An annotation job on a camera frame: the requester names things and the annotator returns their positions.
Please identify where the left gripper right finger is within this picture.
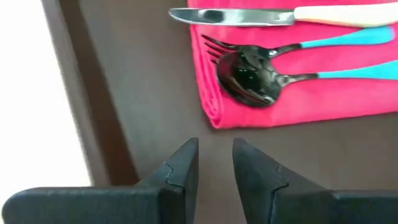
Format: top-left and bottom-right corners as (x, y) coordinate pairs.
(232, 138), (398, 224)

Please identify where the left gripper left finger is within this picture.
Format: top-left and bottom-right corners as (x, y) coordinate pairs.
(1, 137), (200, 224)

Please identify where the knife with cream handle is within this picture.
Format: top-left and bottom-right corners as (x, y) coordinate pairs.
(168, 2), (398, 29)

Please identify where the black fork teal handle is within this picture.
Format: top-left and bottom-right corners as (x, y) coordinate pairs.
(201, 26), (396, 65)

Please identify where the red cloth napkin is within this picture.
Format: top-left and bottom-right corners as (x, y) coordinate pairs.
(187, 0), (398, 129)

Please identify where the black spoon teal handle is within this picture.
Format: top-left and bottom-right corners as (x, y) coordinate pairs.
(216, 50), (398, 108)

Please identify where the brown plastic serving tray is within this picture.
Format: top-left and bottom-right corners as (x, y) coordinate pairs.
(42, 0), (398, 224)

